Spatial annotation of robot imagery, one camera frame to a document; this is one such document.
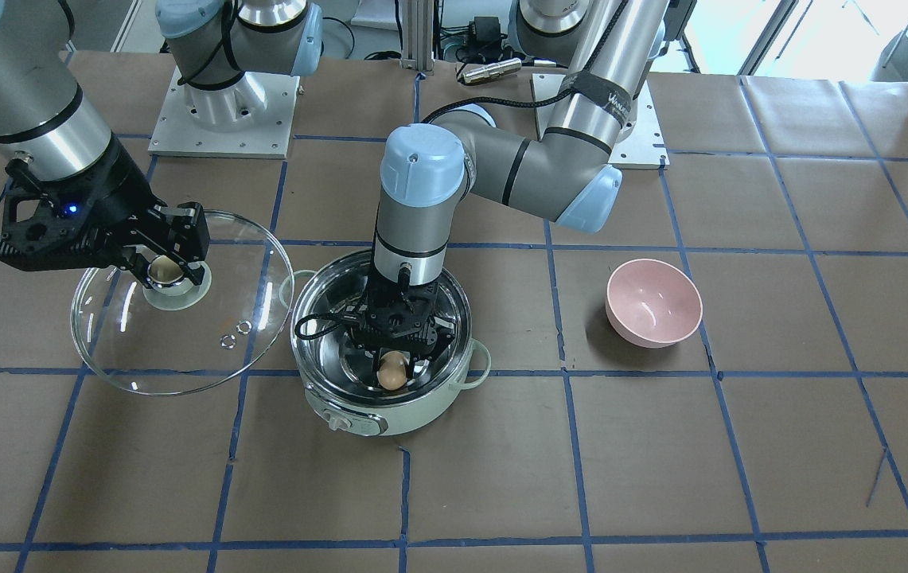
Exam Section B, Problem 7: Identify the pale green electric pot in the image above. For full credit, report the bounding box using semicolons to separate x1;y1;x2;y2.
290;249;484;436

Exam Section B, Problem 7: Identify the glass pot lid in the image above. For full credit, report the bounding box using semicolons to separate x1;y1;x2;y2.
69;210;294;396

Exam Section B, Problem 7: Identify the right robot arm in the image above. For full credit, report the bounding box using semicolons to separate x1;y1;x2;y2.
0;1;322;289

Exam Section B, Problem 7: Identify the brown egg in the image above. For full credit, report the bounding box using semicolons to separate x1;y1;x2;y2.
376;349;409;392

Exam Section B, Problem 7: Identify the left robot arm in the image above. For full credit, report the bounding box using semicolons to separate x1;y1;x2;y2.
336;1;668;388

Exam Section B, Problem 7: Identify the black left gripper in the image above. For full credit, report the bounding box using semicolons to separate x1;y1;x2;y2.
340;275;456;384

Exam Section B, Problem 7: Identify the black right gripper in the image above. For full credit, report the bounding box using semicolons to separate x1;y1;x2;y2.
0;140;210;289

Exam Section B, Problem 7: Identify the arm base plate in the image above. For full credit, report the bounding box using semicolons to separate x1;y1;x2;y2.
532;73;669;170
148;70;300;159

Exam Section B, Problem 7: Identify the pink bowl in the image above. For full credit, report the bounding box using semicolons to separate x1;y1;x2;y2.
604;258;703;349

